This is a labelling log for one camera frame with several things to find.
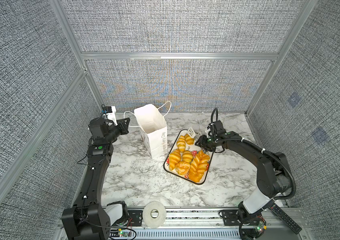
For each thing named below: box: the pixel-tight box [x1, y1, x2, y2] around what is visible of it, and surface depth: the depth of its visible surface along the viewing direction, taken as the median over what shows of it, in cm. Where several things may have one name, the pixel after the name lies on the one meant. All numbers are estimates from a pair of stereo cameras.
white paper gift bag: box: [134, 104, 168, 160], surface depth 87 cm
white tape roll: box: [142, 201, 167, 229], surface depth 76 cm
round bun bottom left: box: [175, 160, 191, 176], surface depth 88 cm
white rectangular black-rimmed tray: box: [163, 129, 213, 185], surface depth 92 cm
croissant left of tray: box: [168, 148, 182, 171], surface depth 92 cm
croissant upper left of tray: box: [176, 135, 186, 153], surface depth 100 cm
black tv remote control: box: [268, 202, 302, 235], surface depth 73 cm
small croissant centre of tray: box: [182, 150, 194, 163], surface depth 94 cm
